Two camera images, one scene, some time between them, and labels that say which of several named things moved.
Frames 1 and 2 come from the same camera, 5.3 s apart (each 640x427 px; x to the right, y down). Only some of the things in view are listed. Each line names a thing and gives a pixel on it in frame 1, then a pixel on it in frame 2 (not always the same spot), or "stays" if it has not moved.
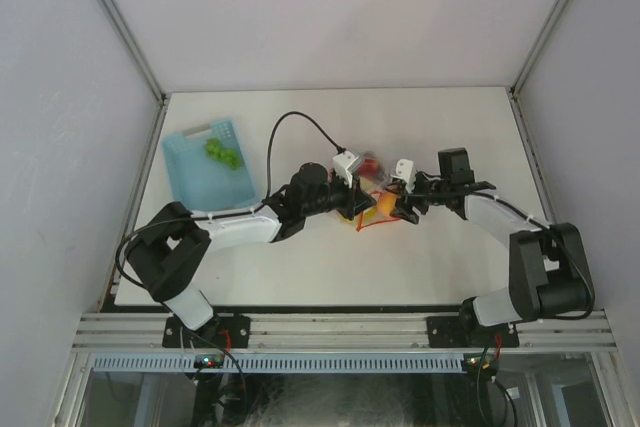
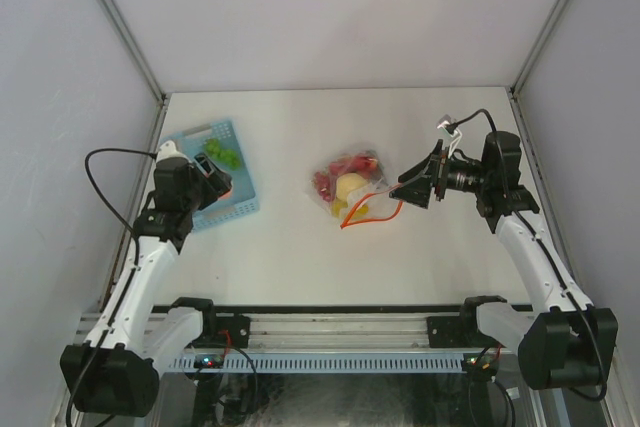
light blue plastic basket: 201,182 stays
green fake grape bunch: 225,155 stays
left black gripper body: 338,196 -> 206,190
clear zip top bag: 374,175 stays
